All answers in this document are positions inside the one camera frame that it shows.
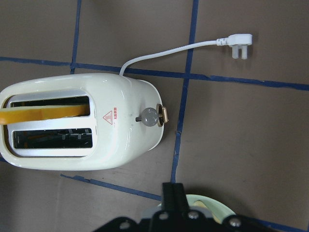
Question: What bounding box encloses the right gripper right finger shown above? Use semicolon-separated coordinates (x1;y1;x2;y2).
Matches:
173;183;189;214

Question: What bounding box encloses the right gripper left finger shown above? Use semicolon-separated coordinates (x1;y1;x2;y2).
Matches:
161;182;176;212

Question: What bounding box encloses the brass toaster dial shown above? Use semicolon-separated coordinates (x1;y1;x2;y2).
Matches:
156;104;169;127

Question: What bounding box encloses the grey toaster lever knob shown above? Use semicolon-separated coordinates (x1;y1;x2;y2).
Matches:
136;107;159;127

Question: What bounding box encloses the white two-slot toaster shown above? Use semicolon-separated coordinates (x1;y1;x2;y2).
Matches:
0;73;164;171

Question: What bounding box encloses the yellow bread slice in toaster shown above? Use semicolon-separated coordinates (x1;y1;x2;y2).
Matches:
0;104;90;125

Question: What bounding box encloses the orange triangular bread bun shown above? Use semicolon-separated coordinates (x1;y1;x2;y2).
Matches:
194;200;210;211

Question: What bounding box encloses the light green plate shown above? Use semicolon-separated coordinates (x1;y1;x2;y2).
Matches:
140;194;235;226

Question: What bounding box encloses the white toaster power cable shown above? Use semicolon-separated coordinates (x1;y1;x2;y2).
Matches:
119;33;253;75

